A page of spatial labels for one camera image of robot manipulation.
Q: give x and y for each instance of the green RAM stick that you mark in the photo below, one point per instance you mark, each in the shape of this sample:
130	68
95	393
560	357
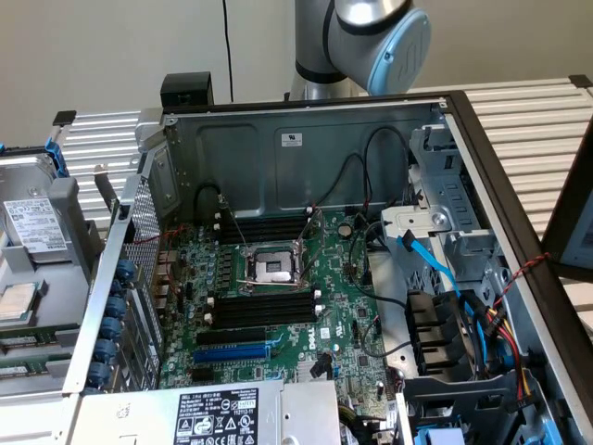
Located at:
32	337
23	371

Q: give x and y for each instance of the long black expansion slot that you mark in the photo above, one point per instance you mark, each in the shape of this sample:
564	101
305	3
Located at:
231	337

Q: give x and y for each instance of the silver finned heat sink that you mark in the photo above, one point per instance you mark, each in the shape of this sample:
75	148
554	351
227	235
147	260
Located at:
308	371

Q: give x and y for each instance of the CPU socket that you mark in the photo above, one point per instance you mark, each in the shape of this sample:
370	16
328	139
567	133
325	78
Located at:
271	266

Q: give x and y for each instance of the grey power supply with label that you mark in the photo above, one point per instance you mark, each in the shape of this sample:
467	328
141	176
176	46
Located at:
139	412

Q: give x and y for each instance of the round coin battery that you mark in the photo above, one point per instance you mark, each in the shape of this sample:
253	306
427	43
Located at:
343	228

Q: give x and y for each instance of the silver USB port block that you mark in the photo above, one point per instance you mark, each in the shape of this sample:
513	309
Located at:
162	286
162	303

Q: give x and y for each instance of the metal disk bay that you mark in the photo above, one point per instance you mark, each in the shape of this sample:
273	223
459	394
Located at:
463	204

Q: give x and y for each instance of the graphics card silver bracket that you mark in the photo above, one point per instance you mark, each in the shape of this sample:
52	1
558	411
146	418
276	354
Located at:
105	185

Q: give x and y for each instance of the open metal PC case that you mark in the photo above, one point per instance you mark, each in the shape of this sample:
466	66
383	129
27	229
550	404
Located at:
259	153

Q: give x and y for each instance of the short black expansion slot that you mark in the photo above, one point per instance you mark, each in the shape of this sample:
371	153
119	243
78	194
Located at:
203	375

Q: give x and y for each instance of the small black box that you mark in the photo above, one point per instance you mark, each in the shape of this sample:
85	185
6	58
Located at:
185	88

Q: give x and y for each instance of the silver network port block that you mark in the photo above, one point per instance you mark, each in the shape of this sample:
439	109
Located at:
166	263

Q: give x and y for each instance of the black RAM slot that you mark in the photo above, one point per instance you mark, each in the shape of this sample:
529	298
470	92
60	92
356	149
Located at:
266	311
264	233
264	239
266	303
266	319
264	221
264	227

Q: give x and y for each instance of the blue disk bracket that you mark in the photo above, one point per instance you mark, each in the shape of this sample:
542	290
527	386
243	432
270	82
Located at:
56	157

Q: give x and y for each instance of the silver hard disk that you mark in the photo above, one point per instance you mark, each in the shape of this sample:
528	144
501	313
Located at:
28	222

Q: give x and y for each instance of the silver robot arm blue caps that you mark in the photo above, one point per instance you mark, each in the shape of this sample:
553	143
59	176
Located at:
324	41

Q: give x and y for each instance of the black framed grey box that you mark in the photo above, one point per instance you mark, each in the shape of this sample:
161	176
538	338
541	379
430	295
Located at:
579	222

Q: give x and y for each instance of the silver CPU chip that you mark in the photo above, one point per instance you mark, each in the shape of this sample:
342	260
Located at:
16	303

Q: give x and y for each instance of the thin metal locking lever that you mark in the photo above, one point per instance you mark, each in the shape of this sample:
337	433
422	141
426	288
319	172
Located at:
235	222

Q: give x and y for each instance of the green motherboard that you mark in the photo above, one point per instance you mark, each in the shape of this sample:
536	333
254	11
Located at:
333	287

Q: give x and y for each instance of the black plastic fan shroud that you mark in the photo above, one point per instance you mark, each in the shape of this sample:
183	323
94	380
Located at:
435	334

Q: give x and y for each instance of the grey parts rack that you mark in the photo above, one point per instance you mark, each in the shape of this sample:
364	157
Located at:
69	287

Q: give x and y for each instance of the black plug on motherboard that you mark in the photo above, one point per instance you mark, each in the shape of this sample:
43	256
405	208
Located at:
320	365

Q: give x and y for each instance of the blue expansion slot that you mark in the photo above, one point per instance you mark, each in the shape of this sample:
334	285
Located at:
231	354

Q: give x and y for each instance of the white case sticker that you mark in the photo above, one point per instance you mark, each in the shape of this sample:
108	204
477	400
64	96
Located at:
289	139

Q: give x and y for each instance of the blue card retention knob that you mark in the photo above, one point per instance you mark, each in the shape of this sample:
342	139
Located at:
99	373
114	308
125	269
110	328
105	350

